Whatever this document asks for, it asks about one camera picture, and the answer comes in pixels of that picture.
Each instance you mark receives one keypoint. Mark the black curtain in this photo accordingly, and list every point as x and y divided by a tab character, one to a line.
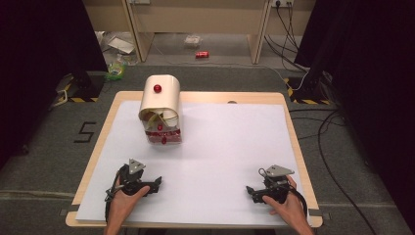
39	65
375	81

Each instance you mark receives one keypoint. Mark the light wooden desk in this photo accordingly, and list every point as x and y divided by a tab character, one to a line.
195	16

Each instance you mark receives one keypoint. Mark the wooden table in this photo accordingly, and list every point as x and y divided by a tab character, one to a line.
202	96

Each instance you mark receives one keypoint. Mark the row of red sachets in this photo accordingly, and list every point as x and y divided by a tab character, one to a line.
169	132

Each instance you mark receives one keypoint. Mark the white paper box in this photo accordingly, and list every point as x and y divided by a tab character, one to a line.
121	44

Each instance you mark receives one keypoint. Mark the white sheet mat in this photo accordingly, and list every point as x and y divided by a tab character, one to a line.
228	147

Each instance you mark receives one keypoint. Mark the clear plastic bag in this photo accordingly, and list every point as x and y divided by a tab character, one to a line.
192	41

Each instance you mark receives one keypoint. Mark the person's right hand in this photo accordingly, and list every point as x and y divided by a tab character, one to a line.
290	209

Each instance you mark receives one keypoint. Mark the red drink can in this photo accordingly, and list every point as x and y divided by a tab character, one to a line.
202	54

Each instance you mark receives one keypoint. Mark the pile of red snack packets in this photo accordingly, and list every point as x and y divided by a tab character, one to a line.
168	138

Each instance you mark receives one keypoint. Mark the person's left hand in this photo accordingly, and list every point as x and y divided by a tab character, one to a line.
122	204

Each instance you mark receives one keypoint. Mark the white wall socket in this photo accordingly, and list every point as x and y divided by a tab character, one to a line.
282	2

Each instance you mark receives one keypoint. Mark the grey tape piece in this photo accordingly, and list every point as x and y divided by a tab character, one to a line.
67	210
319	213

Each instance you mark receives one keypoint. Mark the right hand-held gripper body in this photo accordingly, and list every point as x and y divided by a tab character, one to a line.
277	171

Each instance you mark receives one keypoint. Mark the black stand base hazard tape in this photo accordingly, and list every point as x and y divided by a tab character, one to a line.
84	86
306	89

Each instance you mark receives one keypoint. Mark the cream storage box red knob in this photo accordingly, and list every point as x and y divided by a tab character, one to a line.
161	98

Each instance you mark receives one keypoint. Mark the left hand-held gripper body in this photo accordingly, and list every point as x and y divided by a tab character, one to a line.
136	167

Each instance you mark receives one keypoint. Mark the green snack packet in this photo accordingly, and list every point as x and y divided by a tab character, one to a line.
115	71

